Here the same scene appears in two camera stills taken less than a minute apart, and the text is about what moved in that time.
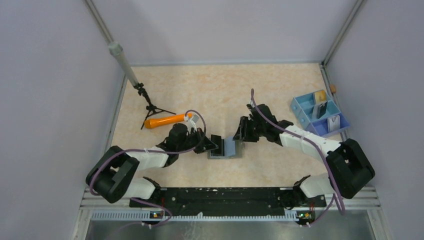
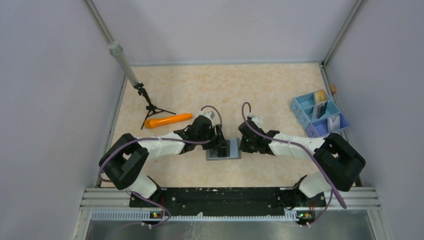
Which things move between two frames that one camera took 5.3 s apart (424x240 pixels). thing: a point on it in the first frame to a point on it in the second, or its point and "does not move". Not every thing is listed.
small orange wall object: [333, 88] does not move
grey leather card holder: [228, 148] does not move
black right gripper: [242, 133] to [246, 149]
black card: [321, 109] does not move
